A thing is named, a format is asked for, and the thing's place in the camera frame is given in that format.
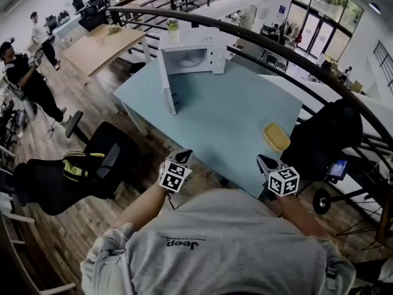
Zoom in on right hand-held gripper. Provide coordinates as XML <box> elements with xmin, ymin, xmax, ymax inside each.
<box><xmin>256</xmin><ymin>154</ymin><xmax>300</xmax><ymax>201</ymax></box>

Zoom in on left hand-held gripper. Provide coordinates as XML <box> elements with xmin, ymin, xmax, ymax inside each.
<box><xmin>158</xmin><ymin>149</ymin><xmax>195</xmax><ymax>194</ymax></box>

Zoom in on yellow bowl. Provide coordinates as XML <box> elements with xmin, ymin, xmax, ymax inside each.
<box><xmin>262</xmin><ymin>122</ymin><xmax>292</xmax><ymax>154</ymax></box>

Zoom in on white microwave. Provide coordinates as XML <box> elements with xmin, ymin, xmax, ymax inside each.
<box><xmin>157</xmin><ymin>27</ymin><xmax>229</xmax><ymax>117</ymax></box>

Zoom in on person's left forearm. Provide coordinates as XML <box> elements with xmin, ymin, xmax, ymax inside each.
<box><xmin>111</xmin><ymin>185</ymin><xmax>173</xmax><ymax>232</ymax></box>

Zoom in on person's right forearm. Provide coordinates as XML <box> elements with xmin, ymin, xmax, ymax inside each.
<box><xmin>277</xmin><ymin>195</ymin><xmax>334</xmax><ymax>240</ymax></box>

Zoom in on light blue table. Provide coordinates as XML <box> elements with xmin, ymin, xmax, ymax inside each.
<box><xmin>111</xmin><ymin>53</ymin><xmax>305</xmax><ymax>200</ymax></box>

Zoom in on bicycle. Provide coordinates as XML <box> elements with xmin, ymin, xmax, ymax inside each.
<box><xmin>313</xmin><ymin>161</ymin><xmax>393</xmax><ymax>255</ymax></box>

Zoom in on black phone with lit screen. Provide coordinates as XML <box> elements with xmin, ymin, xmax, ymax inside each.
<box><xmin>325</xmin><ymin>159</ymin><xmax>349</xmax><ymax>183</ymax></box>

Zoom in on black stool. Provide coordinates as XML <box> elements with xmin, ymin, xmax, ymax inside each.
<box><xmin>128</xmin><ymin>61</ymin><xmax>147</xmax><ymax>74</ymax></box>

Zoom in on person's grey t-shirt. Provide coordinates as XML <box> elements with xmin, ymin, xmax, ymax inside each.
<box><xmin>80</xmin><ymin>188</ymin><xmax>357</xmax><ymax>295</ymax></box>

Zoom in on yellow-green reflective vest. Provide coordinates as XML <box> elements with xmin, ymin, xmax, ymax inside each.
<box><xmin>61</xmin><ymin>150</ymin><xmax>106</xmax><ymax>183</ymax></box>

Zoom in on clear bottle with green lid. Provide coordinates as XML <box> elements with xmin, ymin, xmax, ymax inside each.
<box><xmin>166</xmin><ymin>17</ymin><xmax>181</xmax><ymax>44</ymax></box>

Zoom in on black curved metal railing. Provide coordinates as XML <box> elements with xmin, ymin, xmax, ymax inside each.
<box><xmin>105</xmin><ymin>0</ymin><xmax>393</xmax><ymax>178</ymax></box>

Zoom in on light wooden table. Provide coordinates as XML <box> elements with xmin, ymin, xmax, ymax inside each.
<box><xmin>62</xmin><ymin>23</ymin><xmax>153</xmax><ymax>87</ymax></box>

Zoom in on dried flower sprig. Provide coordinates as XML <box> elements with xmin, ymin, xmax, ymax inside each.
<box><xmin>98</xmin><ymin>23</ymin><xmax>122</xmax><ymax>46</ymax></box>

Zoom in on glass entrance doors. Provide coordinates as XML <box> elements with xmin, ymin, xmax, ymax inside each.
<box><xmin>288</xmin><ymin>0</ymin><xmax>365</xmax><ymax>58</ymax></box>

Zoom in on white table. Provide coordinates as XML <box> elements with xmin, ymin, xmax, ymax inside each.
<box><xmin>52</xmin><ymin>15</ymin><xmax>82</xmax><ymax>40</ymax></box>

